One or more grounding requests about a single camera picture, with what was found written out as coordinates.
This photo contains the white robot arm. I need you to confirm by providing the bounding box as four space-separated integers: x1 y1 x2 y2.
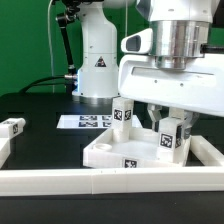
62 0 224 117

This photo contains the black cable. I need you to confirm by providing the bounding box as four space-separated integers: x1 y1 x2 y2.
19 77 76 94

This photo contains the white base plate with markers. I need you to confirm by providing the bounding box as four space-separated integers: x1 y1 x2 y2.
56 114 144 130

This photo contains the white square table top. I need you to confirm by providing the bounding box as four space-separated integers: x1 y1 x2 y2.
83 127 191 168

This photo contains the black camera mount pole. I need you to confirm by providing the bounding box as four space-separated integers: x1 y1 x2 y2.
56 13 77 80

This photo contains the white U-shaped fence wall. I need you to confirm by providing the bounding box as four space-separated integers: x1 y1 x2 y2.
0 138 224 196

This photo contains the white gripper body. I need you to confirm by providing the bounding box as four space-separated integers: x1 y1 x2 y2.
118 54 224 117

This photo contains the white thin cable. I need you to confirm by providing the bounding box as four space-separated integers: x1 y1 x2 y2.
47 0 56 94

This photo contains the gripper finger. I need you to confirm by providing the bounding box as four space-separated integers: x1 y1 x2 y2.
182 111 200 139
147 104 162 131

